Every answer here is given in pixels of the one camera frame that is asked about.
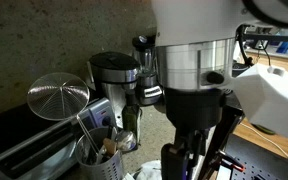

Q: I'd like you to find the black pegboard table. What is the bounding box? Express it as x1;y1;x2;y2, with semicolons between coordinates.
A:
216;133;288;180

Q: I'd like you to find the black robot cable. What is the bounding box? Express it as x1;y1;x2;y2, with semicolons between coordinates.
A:
235;24;256;68

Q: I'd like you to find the white cloth with dark stripe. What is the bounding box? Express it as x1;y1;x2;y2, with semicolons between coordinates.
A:
123;159;164;180

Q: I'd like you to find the silver toaster oven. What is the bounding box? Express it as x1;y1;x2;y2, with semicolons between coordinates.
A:
0;97;117;180

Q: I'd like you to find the shiny metal ladle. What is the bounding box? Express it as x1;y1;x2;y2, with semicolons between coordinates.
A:
115;129;138;153

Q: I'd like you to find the wire spider strainer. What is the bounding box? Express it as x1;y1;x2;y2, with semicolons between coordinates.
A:
26;72;101;157

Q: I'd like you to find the perforated steel utensil holder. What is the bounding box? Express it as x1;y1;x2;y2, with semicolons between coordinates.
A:
74;126;125;180

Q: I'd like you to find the steel and black coffee maker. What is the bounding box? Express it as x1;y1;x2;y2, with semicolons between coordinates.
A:
88;51;141;130

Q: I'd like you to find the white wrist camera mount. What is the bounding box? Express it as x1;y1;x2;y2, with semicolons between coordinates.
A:
233;63;288;147

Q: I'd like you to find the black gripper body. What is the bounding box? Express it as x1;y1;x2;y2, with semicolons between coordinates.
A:
164;87;226;135

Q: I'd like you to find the dark olive oil bottle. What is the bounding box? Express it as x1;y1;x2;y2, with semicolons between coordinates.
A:
121;94;143;151

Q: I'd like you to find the black handled utensil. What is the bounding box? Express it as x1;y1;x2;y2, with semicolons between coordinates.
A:
106;124;114;140

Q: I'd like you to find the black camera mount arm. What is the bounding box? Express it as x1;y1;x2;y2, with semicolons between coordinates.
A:
243;30;288;52

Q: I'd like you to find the red and black clamp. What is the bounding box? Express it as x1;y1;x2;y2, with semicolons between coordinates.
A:
218;150;246;173

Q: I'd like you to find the thin white cable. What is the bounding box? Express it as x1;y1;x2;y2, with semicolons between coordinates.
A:
239;121;288;164

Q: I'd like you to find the black blender with glass jar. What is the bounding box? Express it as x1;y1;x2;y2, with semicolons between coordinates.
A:
131;34;164;107

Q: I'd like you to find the wooden spoon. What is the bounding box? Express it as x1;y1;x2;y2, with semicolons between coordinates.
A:
102;137;118;157

